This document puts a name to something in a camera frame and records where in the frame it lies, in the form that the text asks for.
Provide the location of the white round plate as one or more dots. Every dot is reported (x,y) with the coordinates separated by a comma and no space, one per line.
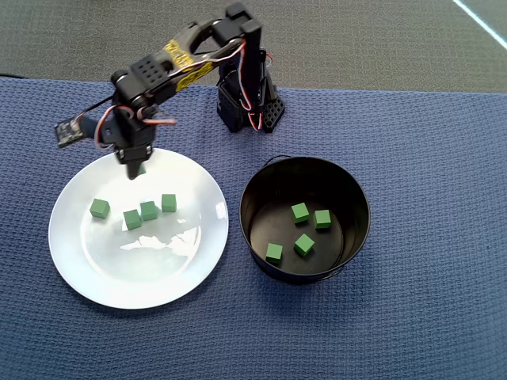
(166,277)

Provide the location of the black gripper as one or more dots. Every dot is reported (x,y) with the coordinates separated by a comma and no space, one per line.
(134,157)

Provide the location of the blue woven table cloth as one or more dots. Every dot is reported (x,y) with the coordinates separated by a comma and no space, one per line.
(396,316)

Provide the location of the black camera circuit board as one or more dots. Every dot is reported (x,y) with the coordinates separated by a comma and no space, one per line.
(69,132)

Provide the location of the black metal bucket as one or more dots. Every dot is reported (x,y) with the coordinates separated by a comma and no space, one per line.
(348,253)

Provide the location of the white floor tape line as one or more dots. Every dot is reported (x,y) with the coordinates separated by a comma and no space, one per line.
(479,21)

